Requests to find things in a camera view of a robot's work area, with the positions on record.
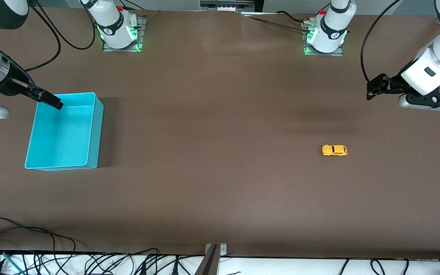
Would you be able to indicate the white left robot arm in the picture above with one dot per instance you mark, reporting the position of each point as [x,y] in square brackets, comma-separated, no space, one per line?
[332,34]

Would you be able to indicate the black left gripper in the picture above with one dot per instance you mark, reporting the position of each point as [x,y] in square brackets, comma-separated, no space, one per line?
[395,85]

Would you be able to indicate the grey metal mounting bracket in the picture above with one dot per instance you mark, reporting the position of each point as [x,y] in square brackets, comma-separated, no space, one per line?
[223,249]

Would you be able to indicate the grey power strip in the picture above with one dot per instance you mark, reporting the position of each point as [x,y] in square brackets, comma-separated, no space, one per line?
[227,4]

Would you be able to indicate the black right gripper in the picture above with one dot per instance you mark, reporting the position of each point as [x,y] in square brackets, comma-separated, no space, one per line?
[13,83]

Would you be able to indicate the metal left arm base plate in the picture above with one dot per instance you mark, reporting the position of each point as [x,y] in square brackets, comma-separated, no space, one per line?
[338,54]

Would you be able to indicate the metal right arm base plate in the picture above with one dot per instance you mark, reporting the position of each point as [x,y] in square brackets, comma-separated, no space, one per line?
[140,34]

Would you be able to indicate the yellow beetle toy car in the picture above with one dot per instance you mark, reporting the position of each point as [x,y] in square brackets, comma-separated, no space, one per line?
[334,150]

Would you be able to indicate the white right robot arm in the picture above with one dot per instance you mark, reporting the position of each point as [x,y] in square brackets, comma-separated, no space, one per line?
[113,26]

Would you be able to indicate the turquoise plastic bin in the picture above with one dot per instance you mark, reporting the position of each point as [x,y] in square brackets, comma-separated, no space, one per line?
[61,133]

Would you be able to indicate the grey metal bar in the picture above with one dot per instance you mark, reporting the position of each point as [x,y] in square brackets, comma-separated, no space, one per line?
[209,263]

